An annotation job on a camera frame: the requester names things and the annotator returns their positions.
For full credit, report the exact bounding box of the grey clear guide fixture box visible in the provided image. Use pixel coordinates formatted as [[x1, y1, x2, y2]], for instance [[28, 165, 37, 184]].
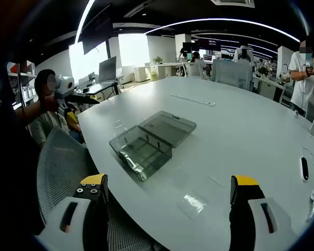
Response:
[[109, 110, 197, 182]]

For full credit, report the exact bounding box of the hanging black screen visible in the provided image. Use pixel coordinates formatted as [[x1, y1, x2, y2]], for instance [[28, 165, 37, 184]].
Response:
[[78, 4, 114, 55]]

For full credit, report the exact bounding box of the white chair with black headrest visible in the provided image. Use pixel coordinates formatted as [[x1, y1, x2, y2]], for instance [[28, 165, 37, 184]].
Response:
[[234, 44, 254, 63]]

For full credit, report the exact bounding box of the person's left hand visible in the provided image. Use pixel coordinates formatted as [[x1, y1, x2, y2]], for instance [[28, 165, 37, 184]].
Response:
[[43, 95, 59, 114]]

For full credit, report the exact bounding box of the white cable cover strip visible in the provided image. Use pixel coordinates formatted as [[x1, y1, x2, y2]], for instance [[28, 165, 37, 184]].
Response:
[[170, 93, 217, 107]]

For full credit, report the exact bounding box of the open laptop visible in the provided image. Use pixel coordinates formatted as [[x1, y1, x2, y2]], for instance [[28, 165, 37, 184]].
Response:
[[98, 55, 118, 84]]

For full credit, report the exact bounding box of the clear plastic wrap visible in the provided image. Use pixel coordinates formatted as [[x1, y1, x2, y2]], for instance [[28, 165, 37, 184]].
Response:
[[118, 150, 145, 175]]

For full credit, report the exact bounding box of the white and black oval device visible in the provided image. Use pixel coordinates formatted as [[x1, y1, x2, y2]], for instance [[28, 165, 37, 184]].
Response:
[[300, 156, 310, 183]]

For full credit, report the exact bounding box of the white storage shelf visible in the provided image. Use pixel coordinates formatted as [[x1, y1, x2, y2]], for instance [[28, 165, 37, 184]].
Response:
[[7, 60, 39, 108]]

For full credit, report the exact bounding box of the white cabinet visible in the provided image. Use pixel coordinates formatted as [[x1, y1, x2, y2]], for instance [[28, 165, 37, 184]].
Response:
[[132, 65, 148, 83]]

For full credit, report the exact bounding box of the white mesh office chair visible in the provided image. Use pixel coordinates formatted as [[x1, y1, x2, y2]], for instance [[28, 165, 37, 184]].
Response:
[[211, 59, 253, 91]]

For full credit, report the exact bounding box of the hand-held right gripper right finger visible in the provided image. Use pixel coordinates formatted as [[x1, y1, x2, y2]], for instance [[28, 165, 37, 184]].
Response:
[[229, 175, 300, 251]]

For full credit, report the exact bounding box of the white cable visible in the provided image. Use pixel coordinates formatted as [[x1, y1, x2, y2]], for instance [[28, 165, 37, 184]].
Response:
[[300, 147, 314, 164]]

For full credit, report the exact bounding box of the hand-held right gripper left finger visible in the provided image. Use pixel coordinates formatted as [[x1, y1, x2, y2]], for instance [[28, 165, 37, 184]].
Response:
[[34, 173, 109, 251]]

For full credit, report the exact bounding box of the grey mesh office chair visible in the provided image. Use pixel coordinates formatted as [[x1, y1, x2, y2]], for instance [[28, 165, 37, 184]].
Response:
[[36, 127, 158, 251]]

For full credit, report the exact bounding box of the black desk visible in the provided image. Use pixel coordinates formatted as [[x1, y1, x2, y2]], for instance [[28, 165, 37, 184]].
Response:
[[80, 81, 121, 101]]

